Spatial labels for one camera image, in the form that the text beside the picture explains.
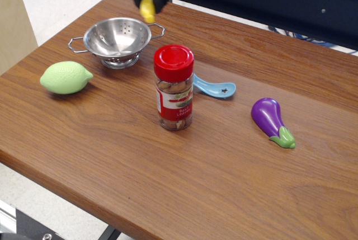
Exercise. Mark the yellow toy banana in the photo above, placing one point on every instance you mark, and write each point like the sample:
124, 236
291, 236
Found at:
148, 11

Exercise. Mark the small steel colander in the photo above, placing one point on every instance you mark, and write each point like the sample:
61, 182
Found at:
117, 42

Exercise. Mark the red-lidded bay leaves jar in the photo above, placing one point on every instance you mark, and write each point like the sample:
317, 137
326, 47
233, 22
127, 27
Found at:
174, 79

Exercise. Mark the green toy lime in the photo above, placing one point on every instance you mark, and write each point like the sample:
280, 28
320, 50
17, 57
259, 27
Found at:
65, 77

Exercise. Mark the light blue toy spoon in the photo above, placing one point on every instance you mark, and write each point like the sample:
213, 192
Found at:
216, 90

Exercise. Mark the light wooden panel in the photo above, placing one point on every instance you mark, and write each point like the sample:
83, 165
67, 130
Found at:
17, 36

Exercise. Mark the purple toy eggplant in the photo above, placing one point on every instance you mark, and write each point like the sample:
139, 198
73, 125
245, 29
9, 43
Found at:
266, 113

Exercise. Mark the dark blue metal frame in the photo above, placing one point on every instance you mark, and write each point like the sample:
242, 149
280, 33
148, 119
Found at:
334, 21

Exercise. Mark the aluminium rail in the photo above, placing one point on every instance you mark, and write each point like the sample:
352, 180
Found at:
8, 218

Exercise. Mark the black table leg bracket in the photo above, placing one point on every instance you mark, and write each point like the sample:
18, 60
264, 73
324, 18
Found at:
29, 228

